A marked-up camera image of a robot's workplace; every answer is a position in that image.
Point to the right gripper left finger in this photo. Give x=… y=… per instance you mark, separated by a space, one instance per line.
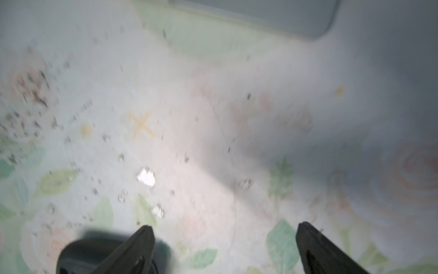
x=134 y=256

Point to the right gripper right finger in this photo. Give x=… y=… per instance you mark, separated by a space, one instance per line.
x=319 y=255

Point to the black wireless mouse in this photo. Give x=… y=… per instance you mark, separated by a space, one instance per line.
x=84 y=255

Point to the silver laptop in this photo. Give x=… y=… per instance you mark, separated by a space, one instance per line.
x=306 y=18

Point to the floral table mat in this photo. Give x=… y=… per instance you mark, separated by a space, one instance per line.
x=222 y=137

